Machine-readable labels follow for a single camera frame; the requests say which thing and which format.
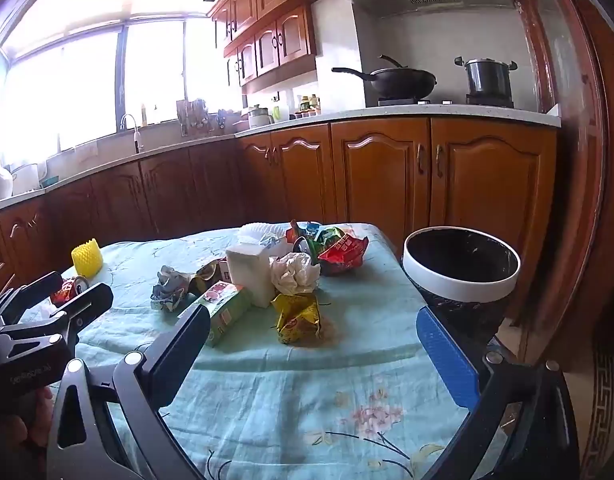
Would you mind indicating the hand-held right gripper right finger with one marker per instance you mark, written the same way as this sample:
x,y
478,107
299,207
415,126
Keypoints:
x,y
444,355

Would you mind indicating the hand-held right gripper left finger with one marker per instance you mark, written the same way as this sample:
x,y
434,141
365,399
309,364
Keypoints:
x,y
187,341

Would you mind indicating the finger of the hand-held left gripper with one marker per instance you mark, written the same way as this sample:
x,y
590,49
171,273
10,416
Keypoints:
x,y
89,302
34,290

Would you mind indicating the white rimmed black bin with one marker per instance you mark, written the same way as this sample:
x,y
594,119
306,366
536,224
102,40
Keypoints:
x,y
462,287

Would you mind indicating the white tissue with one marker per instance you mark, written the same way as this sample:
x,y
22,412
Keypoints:
x,y
296,272

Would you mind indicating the red snack bag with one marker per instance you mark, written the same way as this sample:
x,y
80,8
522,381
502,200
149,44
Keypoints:
x,y
344,255

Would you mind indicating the green snack bag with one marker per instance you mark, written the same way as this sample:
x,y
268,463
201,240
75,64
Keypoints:
x,y
327,237

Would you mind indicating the person's left hand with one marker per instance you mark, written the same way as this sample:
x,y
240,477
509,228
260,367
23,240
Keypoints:
x,y
39,417

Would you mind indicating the red drink can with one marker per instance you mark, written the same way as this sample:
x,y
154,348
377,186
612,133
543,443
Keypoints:
x,y
72,287

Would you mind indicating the yellow foam fruit net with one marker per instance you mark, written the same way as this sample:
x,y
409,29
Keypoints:
x,y
87,258

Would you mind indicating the crumpled grey blue wrapper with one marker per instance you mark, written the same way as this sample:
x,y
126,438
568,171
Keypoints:
x,y
171,290

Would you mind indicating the brown crumpled wrapper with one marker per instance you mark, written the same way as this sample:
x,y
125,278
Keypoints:
x,y
209,275

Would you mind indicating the white paper box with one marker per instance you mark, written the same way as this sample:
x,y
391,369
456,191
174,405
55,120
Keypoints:
x,y
249,270

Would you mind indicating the white pot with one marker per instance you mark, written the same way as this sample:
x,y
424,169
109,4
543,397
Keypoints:
x,y
26,179

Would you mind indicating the yellow snack bag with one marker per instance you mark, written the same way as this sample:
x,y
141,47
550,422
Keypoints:
x,y
298,317

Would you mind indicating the teal floral tablecloth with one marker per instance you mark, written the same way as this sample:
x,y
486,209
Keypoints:
x,y
297,390

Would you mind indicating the white foam fruit net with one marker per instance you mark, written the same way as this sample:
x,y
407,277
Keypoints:
x,y
259,232

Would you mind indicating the patterned floor rug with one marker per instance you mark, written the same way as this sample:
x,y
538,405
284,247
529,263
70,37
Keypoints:
x,y
601,410

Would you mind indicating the chrome kitchen faucet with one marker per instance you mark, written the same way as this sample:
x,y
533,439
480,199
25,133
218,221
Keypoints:
x,y
136,132

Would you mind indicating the wooden lower cabinets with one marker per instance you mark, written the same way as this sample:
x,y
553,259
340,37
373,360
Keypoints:
x,y
377,175

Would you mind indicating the wooden cabinets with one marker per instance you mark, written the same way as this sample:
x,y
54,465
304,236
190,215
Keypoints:
x,y
277,35
377,175

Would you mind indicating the kitchen window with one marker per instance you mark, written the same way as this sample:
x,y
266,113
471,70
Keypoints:
x,y
82,85

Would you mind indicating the knife rack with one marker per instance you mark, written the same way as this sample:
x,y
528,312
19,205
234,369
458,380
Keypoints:
x,y
192,115

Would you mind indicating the white electric jug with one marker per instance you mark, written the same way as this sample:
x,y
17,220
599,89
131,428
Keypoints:
x,y
259,119

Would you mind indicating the grey kitchen countertop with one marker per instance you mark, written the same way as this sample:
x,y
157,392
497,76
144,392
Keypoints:
x,y
437,113

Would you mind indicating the gas stove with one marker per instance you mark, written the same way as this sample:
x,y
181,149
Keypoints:
x,y
437,101

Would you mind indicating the group of condiment bottles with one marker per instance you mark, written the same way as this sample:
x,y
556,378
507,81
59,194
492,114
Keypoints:
x,y
307,105

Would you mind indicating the black wok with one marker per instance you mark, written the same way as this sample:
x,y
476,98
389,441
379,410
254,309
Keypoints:
x,y
402,80

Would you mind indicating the black cooking pot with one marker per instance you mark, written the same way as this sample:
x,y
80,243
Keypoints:
x,y
487,77

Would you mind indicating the wooden upper cabinets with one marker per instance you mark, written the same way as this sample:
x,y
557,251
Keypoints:
x,y
277,35

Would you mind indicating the wooden door frame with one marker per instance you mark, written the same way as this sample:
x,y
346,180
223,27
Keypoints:
x,y
577,160

